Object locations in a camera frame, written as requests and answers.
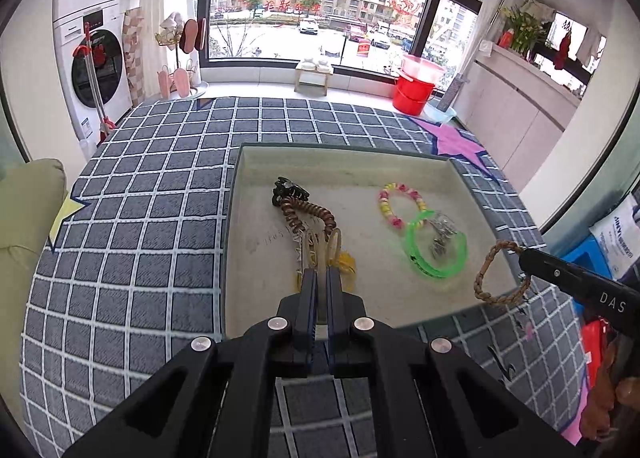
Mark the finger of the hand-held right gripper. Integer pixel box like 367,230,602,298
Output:
517,247,593,301

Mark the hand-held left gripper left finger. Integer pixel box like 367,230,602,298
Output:
62,269,321,458

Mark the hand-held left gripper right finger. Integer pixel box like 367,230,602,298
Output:
325,268,585,458

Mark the brown braided bracelet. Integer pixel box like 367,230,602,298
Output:
473,240,532,308

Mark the brown spiral hair tie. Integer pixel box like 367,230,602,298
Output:
279,197,337,239

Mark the green plastic bangle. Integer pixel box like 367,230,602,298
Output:
403,207,469,280

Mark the grey-green jewelry tray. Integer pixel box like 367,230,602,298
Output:
220,141,522,340

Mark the person's right hand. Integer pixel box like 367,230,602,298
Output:
595,363,640,420

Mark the blue plastic stool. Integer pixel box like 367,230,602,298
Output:
559,232,622,285

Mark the red plastic stool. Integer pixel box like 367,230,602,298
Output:
582,320,619,440

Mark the white blue printed bag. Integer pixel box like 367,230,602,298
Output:
588,197,640,280

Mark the black hair claw clip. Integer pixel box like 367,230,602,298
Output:
270,177,310,207

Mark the white cabinet counter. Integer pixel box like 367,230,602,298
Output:
449,37,602,195

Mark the grey plaid bed sheet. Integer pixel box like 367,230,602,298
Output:
20,96,592,458

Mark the blue plastic basin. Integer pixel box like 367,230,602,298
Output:
424,103,457,125

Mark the red plastic bucket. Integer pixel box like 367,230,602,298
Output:
392,69,441,115

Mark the small wooden stool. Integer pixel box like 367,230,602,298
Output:
294,61,334,97

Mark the white slippers pair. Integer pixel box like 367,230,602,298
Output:
298,55,334,72

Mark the pink plastic basin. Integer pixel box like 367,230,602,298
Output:
401,54,446,82

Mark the gold slipper rack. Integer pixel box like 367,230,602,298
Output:
154,12,209,100

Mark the green sofa cushion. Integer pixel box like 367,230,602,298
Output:
0,158,69,420

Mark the beige checkered board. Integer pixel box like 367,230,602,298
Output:
122,8,146,107

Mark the red white mop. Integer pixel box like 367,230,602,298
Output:
72,22,117,145

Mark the white washing machine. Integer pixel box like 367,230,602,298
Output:
52,0,132,145

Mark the yellow pink beaded bracelet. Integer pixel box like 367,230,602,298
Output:
377,181,426,230

